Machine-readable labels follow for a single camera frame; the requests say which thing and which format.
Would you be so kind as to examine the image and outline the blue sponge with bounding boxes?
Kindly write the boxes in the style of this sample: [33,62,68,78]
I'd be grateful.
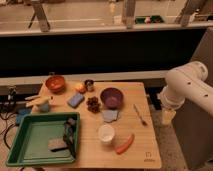
[67,93,85,108]

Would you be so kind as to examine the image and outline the purple bowl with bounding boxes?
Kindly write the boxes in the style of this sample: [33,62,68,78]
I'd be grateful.
[100,87,124,109]

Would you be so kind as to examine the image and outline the orange carrot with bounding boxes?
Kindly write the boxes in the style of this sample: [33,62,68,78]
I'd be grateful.
[115,134,135,154]

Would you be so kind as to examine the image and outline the green plastic tray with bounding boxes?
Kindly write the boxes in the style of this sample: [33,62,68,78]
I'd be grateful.
[6,112,80,167]

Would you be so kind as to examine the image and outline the orange bowl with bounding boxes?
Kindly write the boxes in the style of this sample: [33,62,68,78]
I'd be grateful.
[45,75,65,93]

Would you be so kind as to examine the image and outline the dark grape bunch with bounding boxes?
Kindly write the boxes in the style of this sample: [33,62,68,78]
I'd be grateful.
[86,97,100,113]

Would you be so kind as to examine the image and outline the black brush in tray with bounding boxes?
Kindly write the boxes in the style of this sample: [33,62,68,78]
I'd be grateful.
[52,118,76,158]

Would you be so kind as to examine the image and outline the black cables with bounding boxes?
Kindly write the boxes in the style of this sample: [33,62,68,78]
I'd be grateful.
[0,93,18,151]

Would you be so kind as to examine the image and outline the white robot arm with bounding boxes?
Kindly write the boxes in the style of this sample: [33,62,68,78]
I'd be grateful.
[158,61,213,125]

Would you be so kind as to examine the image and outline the grey blue cloth piece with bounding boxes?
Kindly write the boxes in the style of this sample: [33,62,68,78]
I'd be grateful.
[102,110,118,123]

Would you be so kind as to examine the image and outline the tan sponge in tray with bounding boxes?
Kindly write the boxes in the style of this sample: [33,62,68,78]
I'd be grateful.
[48,138,67,151]

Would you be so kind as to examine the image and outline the small metal can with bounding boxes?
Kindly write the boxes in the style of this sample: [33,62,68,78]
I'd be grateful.
[84,79,94,92]

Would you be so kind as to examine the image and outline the white paper cup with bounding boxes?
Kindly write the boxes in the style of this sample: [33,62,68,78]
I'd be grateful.
[98,124,115,145]

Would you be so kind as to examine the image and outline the wooden spatula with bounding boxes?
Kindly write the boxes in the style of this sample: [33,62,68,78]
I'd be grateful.
[26,95,53,107]

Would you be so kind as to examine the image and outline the blue box beside table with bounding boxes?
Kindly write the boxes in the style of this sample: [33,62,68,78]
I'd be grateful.
[15,108,31,126]

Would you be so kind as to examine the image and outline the light blue small cup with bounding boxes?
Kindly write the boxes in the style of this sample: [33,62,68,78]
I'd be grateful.
[38,100,50,112]

